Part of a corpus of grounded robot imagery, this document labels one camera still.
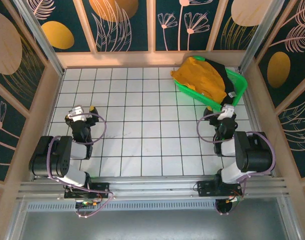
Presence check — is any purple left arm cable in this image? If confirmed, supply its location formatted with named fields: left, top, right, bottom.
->
left=46, top=112, right=115, bottom=219

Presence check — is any grey metal sheet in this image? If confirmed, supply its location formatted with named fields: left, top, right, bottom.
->
left=17, top=197, right=299, bottom=240

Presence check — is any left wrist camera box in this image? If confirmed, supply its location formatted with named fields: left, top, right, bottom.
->
left=68, top=105, right=85, bottom=119

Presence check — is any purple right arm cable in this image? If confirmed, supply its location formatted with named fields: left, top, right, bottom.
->
left=196, top=111, right=278, bottom=216

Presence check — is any black t-shirt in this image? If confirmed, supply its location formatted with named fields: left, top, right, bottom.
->
left=203, top=57, right=238, bottom=106

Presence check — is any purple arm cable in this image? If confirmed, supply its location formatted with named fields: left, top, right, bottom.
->
left=196, top=111, right=278, bottom=216
left=46, top=112, right=115, bottom=219

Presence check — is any grey slotted cable duct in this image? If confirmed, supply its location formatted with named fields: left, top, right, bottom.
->
left=26, top=201, right=218, bottom=212

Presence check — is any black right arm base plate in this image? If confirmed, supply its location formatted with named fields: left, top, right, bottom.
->
left=193, top=179, right=243, bottom=199

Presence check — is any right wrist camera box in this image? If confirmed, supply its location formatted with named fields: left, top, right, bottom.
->
left=217, top=104, right=236, bottom=120

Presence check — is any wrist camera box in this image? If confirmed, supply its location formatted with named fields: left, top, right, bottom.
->
left=217, top=104, right=236, bottom=120
left=68, top=105, right=85, bottom=119

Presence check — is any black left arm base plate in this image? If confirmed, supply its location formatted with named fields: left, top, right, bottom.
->
left=63, top=181, right=111, bottom=200

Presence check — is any aluminium frame post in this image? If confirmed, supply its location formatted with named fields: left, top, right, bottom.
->
left=238, top=0, right=286, bottom=74
left=13, top=0, right=67, bottom=76

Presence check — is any orange t-shirt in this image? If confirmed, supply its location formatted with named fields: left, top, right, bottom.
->
left=170, top=56, right=228, bottom=104

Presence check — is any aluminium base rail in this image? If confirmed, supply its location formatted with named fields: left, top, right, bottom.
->
left=16, top=176, right=291, bottom=201

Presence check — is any green plastic basket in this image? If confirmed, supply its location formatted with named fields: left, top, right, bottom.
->
left=173, top=55, right=249, bottom=111

